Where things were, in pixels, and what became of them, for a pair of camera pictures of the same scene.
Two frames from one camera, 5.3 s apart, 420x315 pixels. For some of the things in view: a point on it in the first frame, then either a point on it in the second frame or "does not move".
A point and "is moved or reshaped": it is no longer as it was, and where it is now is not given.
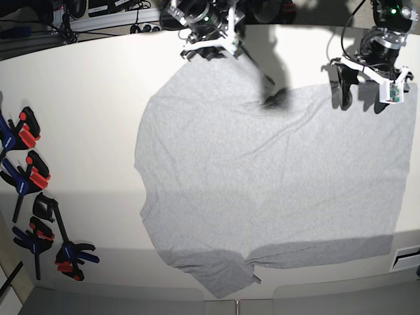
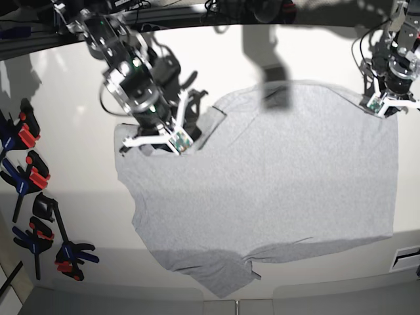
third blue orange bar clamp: x=38 y=240 does not move
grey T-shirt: x=239 y=174 is moved or reshaped
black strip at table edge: x=11 y=277 does not move
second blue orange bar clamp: x=35 y=178 does not move
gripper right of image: x=378 y=60 to x=398 y=73
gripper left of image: x=214 y=27 to x=158 y=120
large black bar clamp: x=69 y=254 does not move
